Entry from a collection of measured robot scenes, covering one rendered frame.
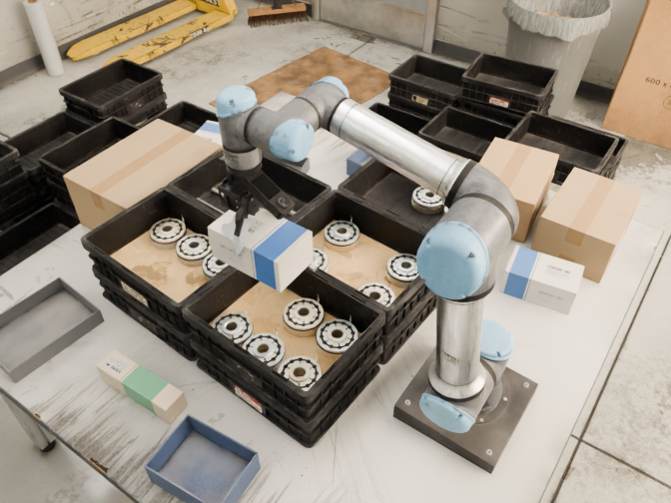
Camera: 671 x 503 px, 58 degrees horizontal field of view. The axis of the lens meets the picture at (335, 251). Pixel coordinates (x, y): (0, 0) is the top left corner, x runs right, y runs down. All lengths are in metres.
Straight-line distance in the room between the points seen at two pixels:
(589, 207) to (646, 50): 2.14
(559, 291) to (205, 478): 1.05
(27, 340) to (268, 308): 0.68
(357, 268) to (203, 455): 0.62
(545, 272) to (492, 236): 0.83
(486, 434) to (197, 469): 0.67
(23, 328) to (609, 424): 2.01
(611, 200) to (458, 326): 1.02
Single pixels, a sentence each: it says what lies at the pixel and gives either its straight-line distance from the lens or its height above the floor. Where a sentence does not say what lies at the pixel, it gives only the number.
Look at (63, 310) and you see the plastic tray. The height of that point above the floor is 0.70.
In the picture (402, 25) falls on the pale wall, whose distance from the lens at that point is 4.78.
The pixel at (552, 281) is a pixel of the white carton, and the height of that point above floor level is 0.79.
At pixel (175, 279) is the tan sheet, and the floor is 0.83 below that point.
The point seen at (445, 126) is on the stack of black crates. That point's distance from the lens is 3.15.
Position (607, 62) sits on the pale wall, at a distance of 4.32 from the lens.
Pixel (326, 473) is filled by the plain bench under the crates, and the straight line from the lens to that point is 1.48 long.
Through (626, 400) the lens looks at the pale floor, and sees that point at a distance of 2.65.
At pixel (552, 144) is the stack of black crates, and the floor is 0.49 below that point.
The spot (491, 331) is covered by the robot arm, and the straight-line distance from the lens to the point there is 1.40.
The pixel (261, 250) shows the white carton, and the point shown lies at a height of 1.14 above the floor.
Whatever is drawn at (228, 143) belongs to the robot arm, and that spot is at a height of 1.37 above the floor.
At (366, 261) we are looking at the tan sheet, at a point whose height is 0.83.
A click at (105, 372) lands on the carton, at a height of 0.75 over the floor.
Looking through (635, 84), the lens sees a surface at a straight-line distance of 4.06.
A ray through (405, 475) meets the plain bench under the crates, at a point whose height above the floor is 0.70.
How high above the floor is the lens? 2.03
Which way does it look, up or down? 44 degrees down
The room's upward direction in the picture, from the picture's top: straight up
